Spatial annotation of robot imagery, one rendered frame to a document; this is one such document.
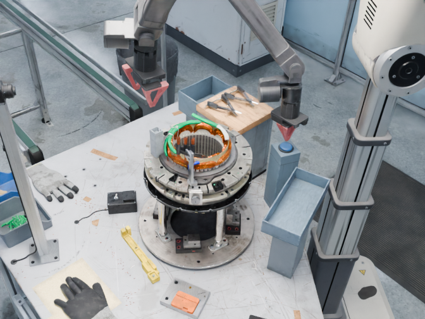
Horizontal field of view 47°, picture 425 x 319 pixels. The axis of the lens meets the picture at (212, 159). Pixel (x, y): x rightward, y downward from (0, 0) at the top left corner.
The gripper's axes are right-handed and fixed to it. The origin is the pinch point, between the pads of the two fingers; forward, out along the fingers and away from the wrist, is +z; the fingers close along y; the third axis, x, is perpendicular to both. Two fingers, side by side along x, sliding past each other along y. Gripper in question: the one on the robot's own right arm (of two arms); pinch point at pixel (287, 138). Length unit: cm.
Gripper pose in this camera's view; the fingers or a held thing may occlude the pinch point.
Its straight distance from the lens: 156.1
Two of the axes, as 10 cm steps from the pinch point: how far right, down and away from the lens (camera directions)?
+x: 7.5, -4.3, 5.0
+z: 0.2, 7.7, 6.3
